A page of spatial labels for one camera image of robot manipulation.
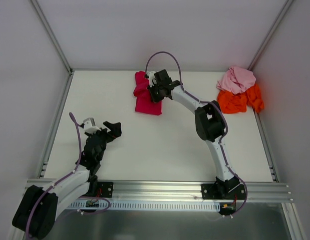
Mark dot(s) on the aluminium frame post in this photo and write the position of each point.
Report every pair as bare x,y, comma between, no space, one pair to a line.
47,27
271,32

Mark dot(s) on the pink t shirt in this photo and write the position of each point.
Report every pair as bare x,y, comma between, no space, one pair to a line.
236,80

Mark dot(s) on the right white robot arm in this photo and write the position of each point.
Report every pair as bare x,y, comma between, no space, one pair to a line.
210,125

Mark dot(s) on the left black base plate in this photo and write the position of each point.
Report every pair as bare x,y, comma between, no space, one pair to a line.
100,189

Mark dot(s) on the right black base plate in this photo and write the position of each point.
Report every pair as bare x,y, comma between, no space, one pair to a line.
215,191

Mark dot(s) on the white slotted cable duct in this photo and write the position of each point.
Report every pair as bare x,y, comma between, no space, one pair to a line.
193,206

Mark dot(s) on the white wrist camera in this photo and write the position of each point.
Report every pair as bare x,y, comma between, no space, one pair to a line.
89,125
150,76

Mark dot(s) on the aluminium mounting rail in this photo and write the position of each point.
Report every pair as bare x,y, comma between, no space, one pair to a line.
190,191

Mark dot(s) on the left aluminium frame post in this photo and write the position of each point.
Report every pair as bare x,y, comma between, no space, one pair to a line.
47,27

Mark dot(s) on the magenta t shirt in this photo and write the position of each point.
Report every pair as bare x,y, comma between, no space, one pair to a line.
143,103

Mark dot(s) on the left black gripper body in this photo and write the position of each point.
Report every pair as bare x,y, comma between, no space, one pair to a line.
104,133

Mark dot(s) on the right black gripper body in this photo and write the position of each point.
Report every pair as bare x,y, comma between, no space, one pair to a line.
156,92

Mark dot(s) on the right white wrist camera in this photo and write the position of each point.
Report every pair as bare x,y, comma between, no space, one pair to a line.
150,76

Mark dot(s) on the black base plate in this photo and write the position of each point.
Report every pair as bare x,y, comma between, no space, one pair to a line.
215,191
100,189

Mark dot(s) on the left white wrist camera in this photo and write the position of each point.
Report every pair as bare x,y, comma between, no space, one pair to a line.
89,125

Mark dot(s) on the orange t shirt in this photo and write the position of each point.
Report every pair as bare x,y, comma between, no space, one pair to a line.
237,103

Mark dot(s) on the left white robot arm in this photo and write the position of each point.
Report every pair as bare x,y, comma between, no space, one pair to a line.
41,205

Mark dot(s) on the right aluminium frame post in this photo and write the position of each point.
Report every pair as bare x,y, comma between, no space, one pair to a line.
271,32

